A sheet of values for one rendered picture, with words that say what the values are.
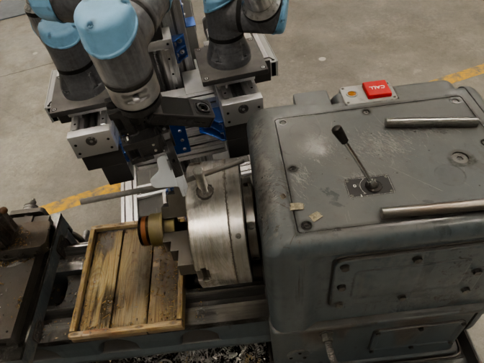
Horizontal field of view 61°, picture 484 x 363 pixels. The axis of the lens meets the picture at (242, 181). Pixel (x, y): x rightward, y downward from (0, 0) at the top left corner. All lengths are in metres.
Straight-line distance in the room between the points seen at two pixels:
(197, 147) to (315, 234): 0.88
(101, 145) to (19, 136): 2.22
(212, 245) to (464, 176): 0.54
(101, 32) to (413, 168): 0.67
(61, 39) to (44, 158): 1.97
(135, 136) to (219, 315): 0.62
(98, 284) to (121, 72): 0.82
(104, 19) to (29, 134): 3.04
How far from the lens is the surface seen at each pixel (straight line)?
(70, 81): 1.43
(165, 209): 1.04
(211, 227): 0.89
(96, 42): 0.56
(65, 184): 2.98
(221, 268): 0.94
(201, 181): 0.86
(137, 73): 0.59
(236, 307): 1.16
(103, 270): 1.30
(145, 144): 0.69
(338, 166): 0.92
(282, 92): 3.27
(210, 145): 1.59
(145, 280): 1.24
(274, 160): 0.93
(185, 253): 0.98
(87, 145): 1.40
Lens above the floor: 1.91
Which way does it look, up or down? 47 degrees down
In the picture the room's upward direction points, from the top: 8 degrees counter-clockwise
